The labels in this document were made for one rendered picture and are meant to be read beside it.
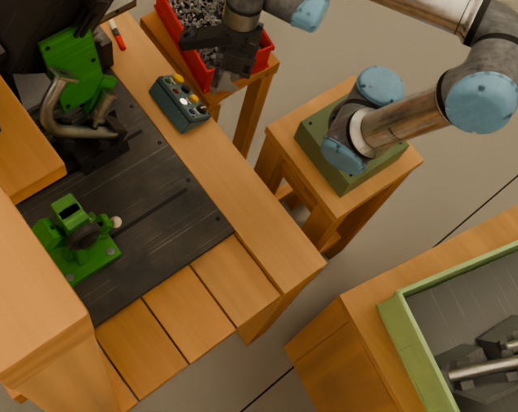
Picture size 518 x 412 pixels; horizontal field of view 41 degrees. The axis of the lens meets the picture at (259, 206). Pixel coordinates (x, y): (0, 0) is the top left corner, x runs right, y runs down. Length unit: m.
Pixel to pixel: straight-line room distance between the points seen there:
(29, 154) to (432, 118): 0.75
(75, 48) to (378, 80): 0.68
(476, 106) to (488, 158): 1.85
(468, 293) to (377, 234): 0.96
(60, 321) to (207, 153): 1.24
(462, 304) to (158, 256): 0.79
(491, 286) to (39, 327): 1.50
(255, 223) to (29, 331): 1.20
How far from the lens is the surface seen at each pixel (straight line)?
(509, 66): 1.32
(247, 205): 1.77
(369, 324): 1.87
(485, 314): 1.93
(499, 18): 1.39
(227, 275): 1.72
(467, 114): 1.32
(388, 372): 1.86
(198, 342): 1.68
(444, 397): 1.75
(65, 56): 1.57
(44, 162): 1.10
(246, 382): 2.58
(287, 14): 1.37
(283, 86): 3.00
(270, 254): 1.73
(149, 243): 1.71
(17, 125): 1.13
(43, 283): 0.62
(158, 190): 1.76
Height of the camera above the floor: 2.53
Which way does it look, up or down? 67 degrees down
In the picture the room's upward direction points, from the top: 23 degrees clockwise
